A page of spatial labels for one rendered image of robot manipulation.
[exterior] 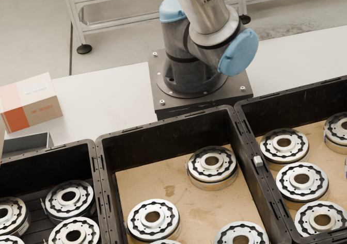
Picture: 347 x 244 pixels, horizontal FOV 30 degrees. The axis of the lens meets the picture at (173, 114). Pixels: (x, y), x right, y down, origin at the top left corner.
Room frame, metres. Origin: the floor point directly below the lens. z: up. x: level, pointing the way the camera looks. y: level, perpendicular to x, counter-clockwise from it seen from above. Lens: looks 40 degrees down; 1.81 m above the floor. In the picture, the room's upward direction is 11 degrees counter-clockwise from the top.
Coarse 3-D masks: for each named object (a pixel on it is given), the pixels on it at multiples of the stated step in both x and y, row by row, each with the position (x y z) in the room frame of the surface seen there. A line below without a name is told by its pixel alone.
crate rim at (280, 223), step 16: (192, 112) 1.05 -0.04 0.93; (208, 112) 1.04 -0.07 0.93; (128, 128) 1.04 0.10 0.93; (144, 128) 1.03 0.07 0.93; (240, 128) 0.98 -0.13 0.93; (96, 144) 1.01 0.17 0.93; (256, 176) 0.84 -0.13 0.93; (112, 208) 0.83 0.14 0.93; (272, 208) 0.76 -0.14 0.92; (112, 224) 0.79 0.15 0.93; (112, 240) 0.75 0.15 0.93; (288, 240) 0.68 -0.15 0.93
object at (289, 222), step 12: (312, 84) 1.07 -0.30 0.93; (324, 84) 1.06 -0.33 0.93; (264, 96) 1.06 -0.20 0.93; (276, 96) 1.05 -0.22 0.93; (240, 108) 1.04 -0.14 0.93; (240, 120) 1.00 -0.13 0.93; (252, 132) 0.96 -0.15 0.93; (252, 144) 0.92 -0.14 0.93; (264, 168) 0.85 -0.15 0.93; (276, 192) 0.79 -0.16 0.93; (288, 216) 0.73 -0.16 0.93; (288, 228) 0.70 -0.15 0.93; (300, 240) 0.67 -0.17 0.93; (312, 240) 0.67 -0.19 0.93
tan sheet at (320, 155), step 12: (324, 120) 1.06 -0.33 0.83; (312, 132) 1.03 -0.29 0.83; (312, 144) 0.99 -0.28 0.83; (324, 144) 0.99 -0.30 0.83; (312, 156) 0.96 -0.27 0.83; (324, 156) 0.95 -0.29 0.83; (336, 156) 0.94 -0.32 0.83; (324, 168) 0.92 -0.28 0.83; (336, 168) 0.91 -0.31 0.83; (336, 180) 0.88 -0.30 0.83; (336, 192) 0.85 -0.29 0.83
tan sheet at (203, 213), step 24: (144, 168) 1.02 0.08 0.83; (168, 168) 1.00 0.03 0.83; (240, 168) 0.96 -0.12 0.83; (120, 192) 0.96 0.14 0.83; (144, 192) 0.95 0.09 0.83; (168, 192) 0.93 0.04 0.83; (192, 192) 0.92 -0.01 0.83; (216, 192) 0.91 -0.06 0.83; (240, 192) 0.90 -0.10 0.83; (192, 216) 0.86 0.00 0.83; (216, 216) 0.85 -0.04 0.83; (240, 216) 0.83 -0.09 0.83; (192, 240) 0.80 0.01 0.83
